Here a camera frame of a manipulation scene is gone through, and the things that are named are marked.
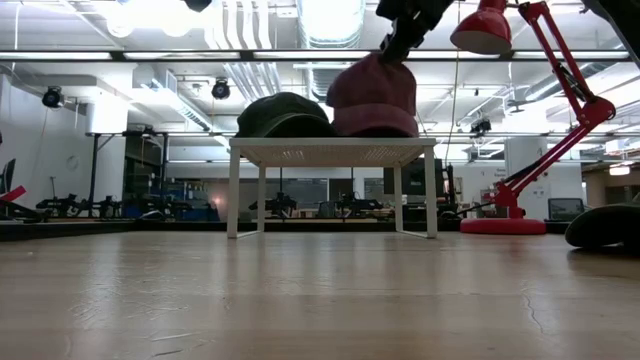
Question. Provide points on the maroon baseball cap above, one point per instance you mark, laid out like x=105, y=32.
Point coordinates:
x=375, y=131
x=372, y=85

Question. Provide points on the dark grey baseball cap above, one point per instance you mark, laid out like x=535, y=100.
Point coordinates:
x=605, y=225
x=280, y=112

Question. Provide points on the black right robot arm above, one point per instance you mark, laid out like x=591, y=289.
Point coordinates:
x=625, y=20

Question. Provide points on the red desk lamp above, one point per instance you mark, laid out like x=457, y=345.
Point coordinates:
x=482, y=30

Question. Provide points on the black ceiling spotlight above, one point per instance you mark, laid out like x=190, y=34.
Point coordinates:
x=480, y=126
x=52, y=97
x=197, y=4
x=220, y=89

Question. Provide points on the white perforated metal shelf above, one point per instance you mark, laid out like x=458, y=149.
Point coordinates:
x=330, y=145

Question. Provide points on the black background monitor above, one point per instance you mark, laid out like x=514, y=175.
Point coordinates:
x=412, y=177

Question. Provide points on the long black ceiling beam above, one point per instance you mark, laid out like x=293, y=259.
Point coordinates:
x=200, y=55

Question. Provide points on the open grey laptop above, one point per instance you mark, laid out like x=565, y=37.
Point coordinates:
x=566, y=209

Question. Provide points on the black metal rack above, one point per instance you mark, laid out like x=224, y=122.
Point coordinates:
x=93, y=170

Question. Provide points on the red flat bar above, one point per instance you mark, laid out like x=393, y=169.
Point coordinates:
x=12, y=194

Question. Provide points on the round silver ceiling duct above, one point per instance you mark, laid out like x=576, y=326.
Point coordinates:
x=332, y=22

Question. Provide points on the round wall clock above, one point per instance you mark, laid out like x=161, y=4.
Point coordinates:
x=72, y=163

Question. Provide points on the black aluminium table frame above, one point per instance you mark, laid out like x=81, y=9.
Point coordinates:
x=100, y=227

